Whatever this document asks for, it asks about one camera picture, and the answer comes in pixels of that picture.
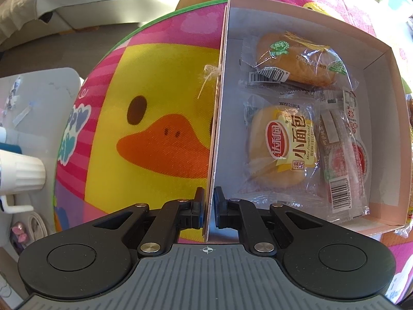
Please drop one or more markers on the beige sofa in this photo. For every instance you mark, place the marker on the beige sofa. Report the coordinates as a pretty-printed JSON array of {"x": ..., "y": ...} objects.
[{"x": 25, "y": 20}]

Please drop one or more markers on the pink cardboard gift box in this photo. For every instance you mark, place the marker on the pink cardboard gift box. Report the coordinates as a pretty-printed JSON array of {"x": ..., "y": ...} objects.
[{"x": 383, "y": 113}]

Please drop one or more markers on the white ribbed cup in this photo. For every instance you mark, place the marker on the white ribbed cup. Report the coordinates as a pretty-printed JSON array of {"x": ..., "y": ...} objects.
[{"x": 21, "y": 173}]

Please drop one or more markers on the small bread yellow label packet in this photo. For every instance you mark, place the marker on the small bread yellow label packet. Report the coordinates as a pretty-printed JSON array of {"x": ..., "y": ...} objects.
[{"x": 282, "y": 157}]

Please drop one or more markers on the dark snack bar clear packet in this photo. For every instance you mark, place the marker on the dark snack bar clear packet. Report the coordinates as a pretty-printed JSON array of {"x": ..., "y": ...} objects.
[{"x": 288, "y": 86}]

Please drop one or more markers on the white side table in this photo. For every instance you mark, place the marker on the white side table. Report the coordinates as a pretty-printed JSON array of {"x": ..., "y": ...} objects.
[{"x": 34, "y": 110}]

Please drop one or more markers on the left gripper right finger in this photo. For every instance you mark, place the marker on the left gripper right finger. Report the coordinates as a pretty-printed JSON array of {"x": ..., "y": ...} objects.
[{"x": 243, "y": 216}]

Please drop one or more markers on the hawthorn lollipop red packet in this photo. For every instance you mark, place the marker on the hawthorn lollipop red packet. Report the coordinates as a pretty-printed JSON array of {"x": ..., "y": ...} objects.
[{"x": 341, "y": 165}]

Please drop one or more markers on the colourful cartoon play mat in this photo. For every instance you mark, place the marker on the colourful cartoon play mat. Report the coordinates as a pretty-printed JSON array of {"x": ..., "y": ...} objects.
[{"x": 139, "y": 135}]

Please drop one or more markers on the red spoon-shaped jelly cup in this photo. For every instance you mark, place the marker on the red spoon-shaped jelly cup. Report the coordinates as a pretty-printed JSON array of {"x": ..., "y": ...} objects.
[{"x": 351, "y": 112}]

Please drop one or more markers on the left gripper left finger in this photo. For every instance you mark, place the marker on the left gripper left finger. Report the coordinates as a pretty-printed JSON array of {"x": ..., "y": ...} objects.
[{"x": 164, "y": 225}]

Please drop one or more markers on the bread packet green label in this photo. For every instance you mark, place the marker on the bread packet green label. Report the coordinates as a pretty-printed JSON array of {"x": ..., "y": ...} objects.
[{"x": 286, "y": 58}]

